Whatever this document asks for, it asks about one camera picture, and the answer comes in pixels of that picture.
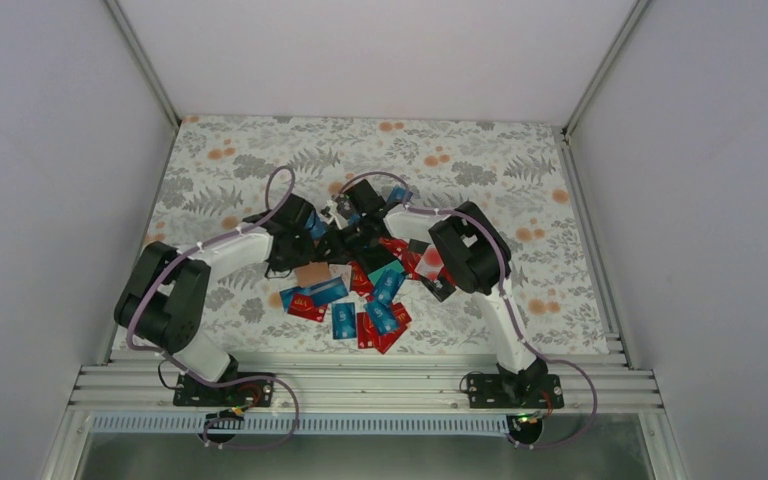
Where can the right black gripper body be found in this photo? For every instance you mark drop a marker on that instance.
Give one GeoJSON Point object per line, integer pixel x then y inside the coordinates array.
{"type": "Point", "coordinates": [351, 243]}

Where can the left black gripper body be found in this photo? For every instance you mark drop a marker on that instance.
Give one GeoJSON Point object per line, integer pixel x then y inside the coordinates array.
{"type": "Point", "coordinates": [297, 256]}

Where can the tan leather card holder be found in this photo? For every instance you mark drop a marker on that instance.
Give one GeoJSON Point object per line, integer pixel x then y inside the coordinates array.
{"type": "Point", "coordinates": [312, 274]}

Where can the teal striped card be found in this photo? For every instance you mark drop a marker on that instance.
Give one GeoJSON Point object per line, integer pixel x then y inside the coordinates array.
{"type": "Point", "coordinates": [393, 266]}

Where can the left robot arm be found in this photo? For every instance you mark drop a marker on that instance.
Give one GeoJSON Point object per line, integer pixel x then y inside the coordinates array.
{"type": "Point", "coordinates": [162, 304]}

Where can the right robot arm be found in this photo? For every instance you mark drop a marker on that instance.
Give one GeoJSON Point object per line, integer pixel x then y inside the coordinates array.
{"type": "Point", "coordinates": [477, 260]}

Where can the blue card lower left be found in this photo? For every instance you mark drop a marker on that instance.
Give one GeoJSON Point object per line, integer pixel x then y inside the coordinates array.
{"type": "Point", "coordinates": [321, 294]}

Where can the red card bottom left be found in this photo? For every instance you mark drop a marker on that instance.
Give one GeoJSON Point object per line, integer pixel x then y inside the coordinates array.
{"type": "Point", "coordinates": [302, 306]}

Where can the red card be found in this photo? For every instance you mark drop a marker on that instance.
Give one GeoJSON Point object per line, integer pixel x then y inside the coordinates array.
{"type": "Point", "coordinates": [302, 306]}
{"type": "Point", "coordinates": [368, 336]}

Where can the blue card top right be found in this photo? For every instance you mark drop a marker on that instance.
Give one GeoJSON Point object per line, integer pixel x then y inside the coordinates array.
{"type": "Point", "coordinates": [399, 195]}

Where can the blue logo card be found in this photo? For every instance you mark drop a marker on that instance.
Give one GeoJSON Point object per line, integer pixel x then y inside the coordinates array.
{"type": "Point", "coordinates": [382, 317]}

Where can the red card bottom centre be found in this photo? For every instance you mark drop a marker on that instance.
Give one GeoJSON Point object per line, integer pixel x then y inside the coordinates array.
{"type": "Point", "coordinates": [368, 336]}

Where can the black card bottom right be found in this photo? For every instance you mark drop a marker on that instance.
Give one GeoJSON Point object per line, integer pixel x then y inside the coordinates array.
{"type": "Point", "coordinates": [441, 288]}

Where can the floral patterned table mat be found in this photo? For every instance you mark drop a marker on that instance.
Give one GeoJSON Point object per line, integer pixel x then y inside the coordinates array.
{"type": "Point", "coordinates": [224, 169]}

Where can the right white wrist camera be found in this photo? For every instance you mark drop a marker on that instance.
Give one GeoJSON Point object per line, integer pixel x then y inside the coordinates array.
{"type": "Point", "coordinates": [332, 215]}

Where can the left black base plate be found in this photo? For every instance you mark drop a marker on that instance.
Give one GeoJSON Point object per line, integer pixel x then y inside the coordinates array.
{"type": "Point", "coordinates": [252, 393]}

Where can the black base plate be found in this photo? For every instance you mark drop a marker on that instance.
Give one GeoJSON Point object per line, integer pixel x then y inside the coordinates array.
{"type": "Point", "coordinates": [252, 393]}
{"type": "Point", "coordinates": [492, 391]}

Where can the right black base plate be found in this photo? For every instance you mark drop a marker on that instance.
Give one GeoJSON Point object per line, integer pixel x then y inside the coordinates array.
{"type": "Point", "coordinates": [492, 391]}

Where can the aluminium rail frame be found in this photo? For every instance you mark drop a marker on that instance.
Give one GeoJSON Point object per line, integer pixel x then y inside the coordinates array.
{"type": "Point", "coordinates": [368, 382]}

